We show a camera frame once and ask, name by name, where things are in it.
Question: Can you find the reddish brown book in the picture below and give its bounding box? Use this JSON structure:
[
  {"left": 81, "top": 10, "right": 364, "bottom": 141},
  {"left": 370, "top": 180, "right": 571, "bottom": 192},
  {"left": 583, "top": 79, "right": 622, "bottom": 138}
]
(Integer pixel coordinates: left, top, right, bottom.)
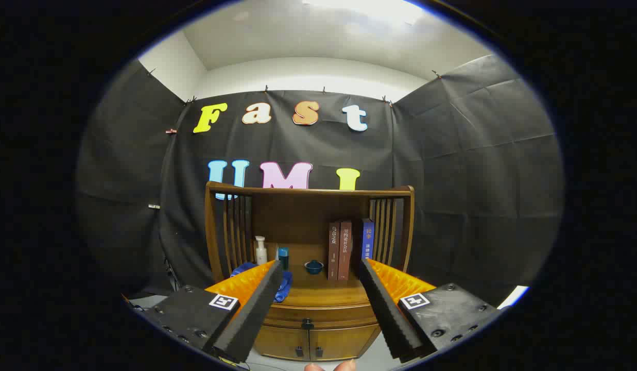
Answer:
[{"left": 339, "top": 221, "right": 353, "bottom": 281}]

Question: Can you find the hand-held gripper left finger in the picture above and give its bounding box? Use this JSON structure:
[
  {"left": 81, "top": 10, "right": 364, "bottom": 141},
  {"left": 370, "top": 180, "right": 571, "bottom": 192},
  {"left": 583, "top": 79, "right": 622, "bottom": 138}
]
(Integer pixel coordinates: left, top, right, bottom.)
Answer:
[{"left": 143, "top": 260, "right": 284, "bottom": 364}]

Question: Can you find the wooden cabinet door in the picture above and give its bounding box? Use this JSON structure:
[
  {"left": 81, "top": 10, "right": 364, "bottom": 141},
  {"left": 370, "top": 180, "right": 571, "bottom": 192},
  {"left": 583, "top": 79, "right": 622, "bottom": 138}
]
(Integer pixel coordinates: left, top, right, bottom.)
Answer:
[
  {"left": 254, "top": 325, "right": 309, "bottom": 361},
  {"left": 309, "top": 325, "right": 381, "bottom": 360}
]

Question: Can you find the blue book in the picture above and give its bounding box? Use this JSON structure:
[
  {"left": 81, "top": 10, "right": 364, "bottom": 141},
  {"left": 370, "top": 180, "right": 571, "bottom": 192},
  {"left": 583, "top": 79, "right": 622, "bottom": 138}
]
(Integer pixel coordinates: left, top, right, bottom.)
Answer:
[{"left": 352, "top": 218, "right": 375, "bottom": 273}]

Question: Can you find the wooden cabinet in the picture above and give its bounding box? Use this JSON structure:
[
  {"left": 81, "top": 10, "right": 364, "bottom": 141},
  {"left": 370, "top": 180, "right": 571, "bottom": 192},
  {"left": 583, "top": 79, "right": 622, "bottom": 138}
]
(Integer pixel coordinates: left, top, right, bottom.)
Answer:
[{"left": 204, "top": 180, "right": 416, "bottom": 361}]

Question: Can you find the wooden drawer with black knob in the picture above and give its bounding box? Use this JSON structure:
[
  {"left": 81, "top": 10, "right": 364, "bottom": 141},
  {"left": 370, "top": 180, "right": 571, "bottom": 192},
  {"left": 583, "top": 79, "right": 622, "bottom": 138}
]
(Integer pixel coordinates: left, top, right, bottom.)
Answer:
[{"left": 263, "top": 303, "right": 380, "bottom": 330}]

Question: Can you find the wooden countertop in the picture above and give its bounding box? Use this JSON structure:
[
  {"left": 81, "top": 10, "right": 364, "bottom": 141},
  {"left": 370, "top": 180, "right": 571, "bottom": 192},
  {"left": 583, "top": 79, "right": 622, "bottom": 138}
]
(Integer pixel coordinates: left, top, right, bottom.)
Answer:
[{"left": 271, "top": 242, "right": 374, "bottom": 309}]

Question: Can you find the dark brown book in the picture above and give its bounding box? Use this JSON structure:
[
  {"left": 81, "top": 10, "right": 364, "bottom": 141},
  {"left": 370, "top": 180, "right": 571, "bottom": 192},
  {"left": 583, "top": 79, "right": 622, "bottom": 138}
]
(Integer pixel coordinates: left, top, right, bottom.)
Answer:
[{"left": 328, "top": 222, "right": 341, "bottom": 281}]

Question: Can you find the folded blue towel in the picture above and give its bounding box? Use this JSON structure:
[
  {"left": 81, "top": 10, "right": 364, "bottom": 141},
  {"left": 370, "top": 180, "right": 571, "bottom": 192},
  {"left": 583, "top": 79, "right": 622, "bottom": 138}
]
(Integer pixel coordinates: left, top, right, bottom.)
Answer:
[{"left": 231, "top": 262, "right": 293, "bottom": 303}]

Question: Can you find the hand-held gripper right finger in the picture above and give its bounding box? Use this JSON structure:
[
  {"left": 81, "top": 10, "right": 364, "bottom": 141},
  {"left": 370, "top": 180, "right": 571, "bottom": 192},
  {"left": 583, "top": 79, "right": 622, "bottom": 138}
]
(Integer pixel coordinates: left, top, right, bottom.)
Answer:
[{"left": 358, "top": 258, "right": 504, "bottom": 364}]

